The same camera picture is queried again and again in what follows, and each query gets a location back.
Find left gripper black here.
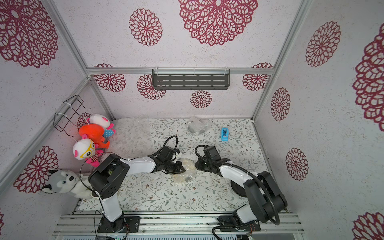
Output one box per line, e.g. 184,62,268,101
164,161,187,176

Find grey metal wall shelf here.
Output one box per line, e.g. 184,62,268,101
152,69,231,90

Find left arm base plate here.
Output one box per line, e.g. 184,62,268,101
97,215,141,234

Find white pink plush toy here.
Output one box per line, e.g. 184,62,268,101
86,114,116,138

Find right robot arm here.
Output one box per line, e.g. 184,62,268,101
194,145,288,240

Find blue tape dispenser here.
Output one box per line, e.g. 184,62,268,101
221,128,229,142

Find grey husky plush toy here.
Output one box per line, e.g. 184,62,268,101
41,170,92,199

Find red orange plush toy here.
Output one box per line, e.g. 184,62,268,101
78,124,110,149

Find floral table mat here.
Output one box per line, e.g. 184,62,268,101
118,119,267,212

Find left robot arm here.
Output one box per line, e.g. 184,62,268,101
88,136,186,223

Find black wire wall basket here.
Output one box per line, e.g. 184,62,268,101
53,95,92,137

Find black plate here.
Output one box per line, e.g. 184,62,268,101
230,181,247,198

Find white plush doll yellow glasses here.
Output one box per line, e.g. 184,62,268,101
73,139,104,168

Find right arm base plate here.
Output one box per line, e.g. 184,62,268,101
217,215,261,233

